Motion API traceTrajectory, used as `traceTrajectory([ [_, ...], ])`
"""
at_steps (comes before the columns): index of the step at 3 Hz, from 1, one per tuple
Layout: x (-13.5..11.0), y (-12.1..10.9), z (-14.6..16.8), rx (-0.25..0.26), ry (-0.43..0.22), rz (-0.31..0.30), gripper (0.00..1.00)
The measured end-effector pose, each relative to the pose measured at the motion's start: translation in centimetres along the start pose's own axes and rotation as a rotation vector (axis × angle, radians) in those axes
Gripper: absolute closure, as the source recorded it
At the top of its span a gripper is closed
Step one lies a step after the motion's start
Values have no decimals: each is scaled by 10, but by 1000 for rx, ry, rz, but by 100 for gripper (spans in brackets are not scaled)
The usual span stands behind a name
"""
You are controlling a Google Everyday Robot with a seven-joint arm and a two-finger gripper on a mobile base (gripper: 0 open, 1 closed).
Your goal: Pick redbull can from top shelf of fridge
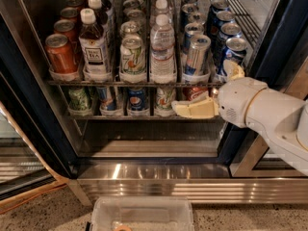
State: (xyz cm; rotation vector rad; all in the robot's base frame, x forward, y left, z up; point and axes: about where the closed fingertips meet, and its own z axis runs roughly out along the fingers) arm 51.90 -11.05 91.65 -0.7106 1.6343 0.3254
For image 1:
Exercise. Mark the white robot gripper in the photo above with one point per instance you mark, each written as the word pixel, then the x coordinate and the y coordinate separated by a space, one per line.
pixel 237 102

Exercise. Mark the red bull can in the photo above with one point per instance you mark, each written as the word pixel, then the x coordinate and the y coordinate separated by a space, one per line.
pixel 197 55
pixel 191 30

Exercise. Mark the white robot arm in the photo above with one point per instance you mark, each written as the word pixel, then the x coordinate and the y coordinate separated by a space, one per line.
pixel 280 119

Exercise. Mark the gold can lower shelf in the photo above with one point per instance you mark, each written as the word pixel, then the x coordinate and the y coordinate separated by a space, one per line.
pixel 214 92

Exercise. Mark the red coca cola can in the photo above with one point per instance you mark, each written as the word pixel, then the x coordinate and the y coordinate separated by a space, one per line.
pixel 193 92

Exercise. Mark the front blue pepsi can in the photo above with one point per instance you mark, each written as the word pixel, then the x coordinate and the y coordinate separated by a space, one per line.
pixel 234 50

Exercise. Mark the blue pepsi can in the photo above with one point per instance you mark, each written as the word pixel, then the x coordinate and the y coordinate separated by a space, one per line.
pixel 226 31
pixel 234 50

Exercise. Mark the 7up can lower shelf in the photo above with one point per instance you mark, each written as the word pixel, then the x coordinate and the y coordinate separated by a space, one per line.
pixel 164 98

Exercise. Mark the pepsi can lower shelf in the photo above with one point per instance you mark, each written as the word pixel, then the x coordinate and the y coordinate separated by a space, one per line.
pixel 137 98

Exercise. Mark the front 7up can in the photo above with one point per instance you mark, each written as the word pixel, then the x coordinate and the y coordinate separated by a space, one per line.
pixel 132 55

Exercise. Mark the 7up can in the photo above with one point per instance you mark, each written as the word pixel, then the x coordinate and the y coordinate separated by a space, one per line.
pixel 130 28
pixel 132 55

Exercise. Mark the blue can lower shelf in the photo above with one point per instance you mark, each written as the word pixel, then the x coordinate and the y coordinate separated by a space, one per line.
pixel 107 98

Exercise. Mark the green can lower shelf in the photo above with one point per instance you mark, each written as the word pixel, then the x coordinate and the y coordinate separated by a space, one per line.
pixel 79 99

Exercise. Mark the front orange soda can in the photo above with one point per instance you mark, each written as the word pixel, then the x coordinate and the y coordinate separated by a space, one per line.
pixel 60 53

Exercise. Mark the orange soda can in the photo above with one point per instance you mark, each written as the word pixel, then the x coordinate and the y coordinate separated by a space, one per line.
pixel 60 53
pixel 67 28

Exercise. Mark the open glass fridge door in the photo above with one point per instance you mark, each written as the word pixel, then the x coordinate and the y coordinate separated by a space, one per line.
pixel 24 157

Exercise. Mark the front water bottle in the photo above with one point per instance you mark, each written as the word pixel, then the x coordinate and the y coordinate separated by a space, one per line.
pixel 162 42

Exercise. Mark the water bottle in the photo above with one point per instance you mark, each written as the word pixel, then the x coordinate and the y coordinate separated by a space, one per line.
pixel 161 7
pixel 162 42

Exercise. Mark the front iced tea bottle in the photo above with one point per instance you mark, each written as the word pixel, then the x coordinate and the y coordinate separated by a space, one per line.
pixel 92 41

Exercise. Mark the iced tea bottle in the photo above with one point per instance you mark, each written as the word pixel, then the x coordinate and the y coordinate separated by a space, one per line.
pixel 92 41
pixel 101 16

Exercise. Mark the clear plastic bin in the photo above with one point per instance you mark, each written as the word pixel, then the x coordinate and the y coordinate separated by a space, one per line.
pixel 142 213

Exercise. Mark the top wire shelf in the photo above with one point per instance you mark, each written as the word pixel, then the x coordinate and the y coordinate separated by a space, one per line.
pixel 125 84

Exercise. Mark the wire shelf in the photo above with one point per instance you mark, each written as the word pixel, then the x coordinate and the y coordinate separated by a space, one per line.
pixel 125 84
pixel 137 117

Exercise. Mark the lower wire shelf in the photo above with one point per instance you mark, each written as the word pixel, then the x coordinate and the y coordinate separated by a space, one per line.
pixel 137 117

